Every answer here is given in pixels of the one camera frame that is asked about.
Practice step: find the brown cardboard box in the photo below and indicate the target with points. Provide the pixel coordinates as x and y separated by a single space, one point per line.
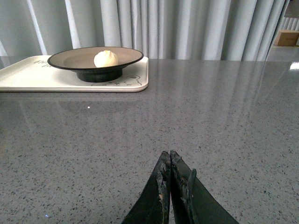
286 38

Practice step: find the grey pleated curtain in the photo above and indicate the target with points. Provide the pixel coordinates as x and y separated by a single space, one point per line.
235 30

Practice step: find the white steamed bun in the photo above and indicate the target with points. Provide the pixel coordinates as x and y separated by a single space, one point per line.
105 58

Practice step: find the beige plate with black rim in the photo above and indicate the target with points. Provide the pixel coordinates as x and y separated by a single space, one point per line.
81 62

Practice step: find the cream bear print tray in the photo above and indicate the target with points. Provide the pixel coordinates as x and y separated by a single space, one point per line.
35 74

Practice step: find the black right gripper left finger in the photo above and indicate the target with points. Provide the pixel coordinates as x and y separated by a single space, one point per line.
153 205

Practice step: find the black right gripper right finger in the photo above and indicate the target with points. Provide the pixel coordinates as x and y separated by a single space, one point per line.
192 203

